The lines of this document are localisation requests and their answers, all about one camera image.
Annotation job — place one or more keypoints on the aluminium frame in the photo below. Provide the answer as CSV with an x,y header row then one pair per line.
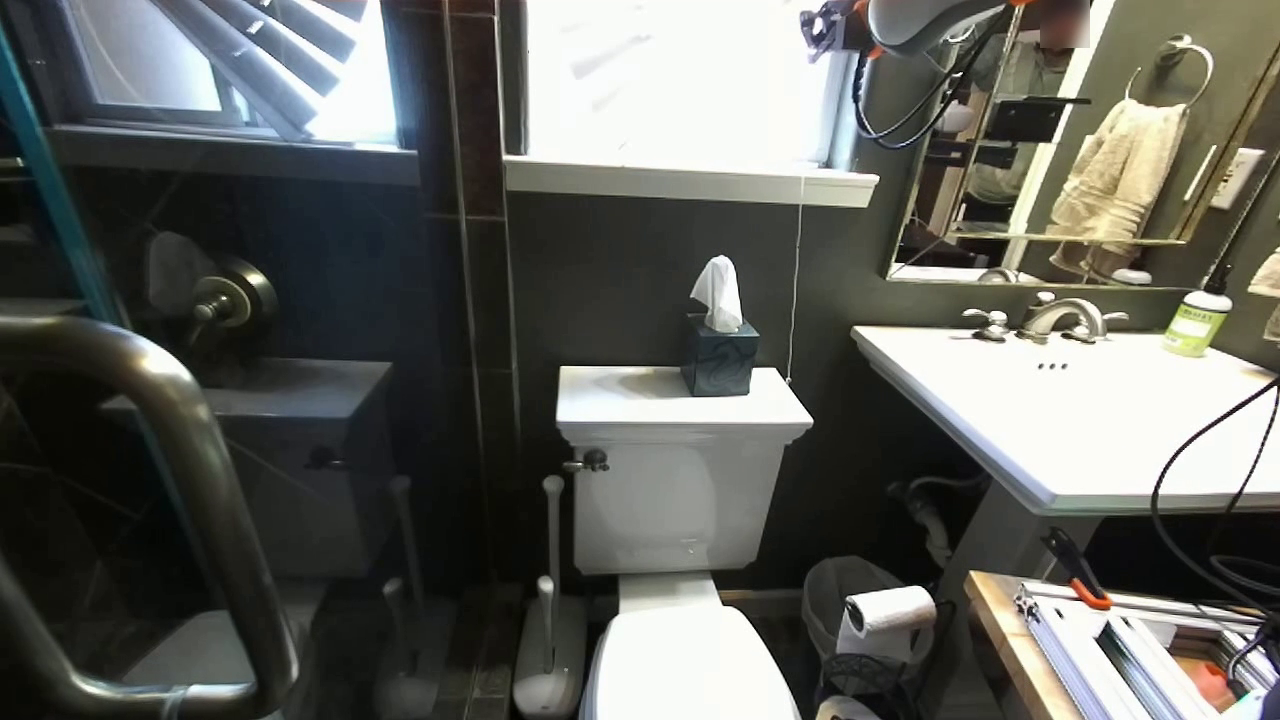
x,y
1107,652

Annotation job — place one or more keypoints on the white toilet brush set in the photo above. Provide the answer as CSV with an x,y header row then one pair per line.
x,y
549,652

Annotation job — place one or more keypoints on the white tissue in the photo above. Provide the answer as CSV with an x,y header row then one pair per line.
x,y
721,287

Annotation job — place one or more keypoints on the white toilet paper roll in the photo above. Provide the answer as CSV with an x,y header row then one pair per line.
x,y
843,710
889,620

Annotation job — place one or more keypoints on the white pedestal sink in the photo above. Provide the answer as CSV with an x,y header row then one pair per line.
x,y
1064,414

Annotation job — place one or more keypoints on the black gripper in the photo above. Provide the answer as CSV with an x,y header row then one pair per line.
x,y
829,30

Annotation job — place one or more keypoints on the green soap bottle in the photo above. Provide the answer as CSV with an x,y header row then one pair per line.
x,y
1198,322

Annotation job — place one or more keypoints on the glass shower door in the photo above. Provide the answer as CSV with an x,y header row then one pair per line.
x,y
55,175

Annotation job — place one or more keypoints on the small white container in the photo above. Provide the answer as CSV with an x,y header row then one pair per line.
x,y
1265,273

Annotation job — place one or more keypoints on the chrome flush lever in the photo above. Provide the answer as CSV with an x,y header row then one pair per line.
x,y
590,463

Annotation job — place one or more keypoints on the grey sink supply pipe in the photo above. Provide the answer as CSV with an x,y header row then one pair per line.
x,y
926,514

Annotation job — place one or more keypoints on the wooden board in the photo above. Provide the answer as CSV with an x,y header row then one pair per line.
x,y
1012,652

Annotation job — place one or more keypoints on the dark teal tissue box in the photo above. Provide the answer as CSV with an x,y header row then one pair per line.
x,y
721,361

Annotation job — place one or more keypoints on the chrome faucet spout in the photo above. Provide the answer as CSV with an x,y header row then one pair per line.
x,y
1062,318

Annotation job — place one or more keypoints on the bronze shower valve knob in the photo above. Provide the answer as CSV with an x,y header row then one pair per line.
x,y
236,301

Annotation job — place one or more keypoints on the wall mirror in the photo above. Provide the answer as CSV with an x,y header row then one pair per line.
x,y
963,201

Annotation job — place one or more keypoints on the black mesh trash can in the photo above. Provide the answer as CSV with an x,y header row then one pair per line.
x,y
833,603

